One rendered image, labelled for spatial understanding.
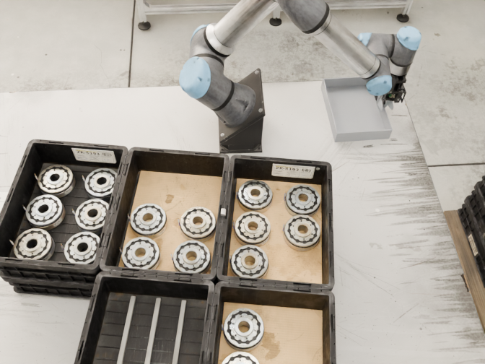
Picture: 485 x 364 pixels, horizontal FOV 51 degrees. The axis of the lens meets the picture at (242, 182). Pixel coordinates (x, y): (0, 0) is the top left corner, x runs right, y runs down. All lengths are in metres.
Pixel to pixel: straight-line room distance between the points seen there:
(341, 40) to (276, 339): 0.82
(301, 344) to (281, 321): 0.08
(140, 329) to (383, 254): 0.77
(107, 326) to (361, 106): 1.20
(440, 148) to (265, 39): 1.24
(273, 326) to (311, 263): 0.21
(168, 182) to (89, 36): 1.96
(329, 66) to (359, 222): 1.63
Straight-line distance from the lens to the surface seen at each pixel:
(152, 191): 1.58
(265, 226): 1.47
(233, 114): 1.68
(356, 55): 1.54
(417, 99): 3.13
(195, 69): 1.62
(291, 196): 1.52
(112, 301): 1.44
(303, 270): 1.45
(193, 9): 3.31
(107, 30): 3.43
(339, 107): 1.99
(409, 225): 1.75
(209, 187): 1.57
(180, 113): 1.93
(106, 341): 1.40
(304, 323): 1.39
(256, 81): 1.76
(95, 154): 1.60
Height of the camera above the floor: 2.14
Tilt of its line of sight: 56 degrees down
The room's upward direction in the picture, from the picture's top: 2 degrees clockwise
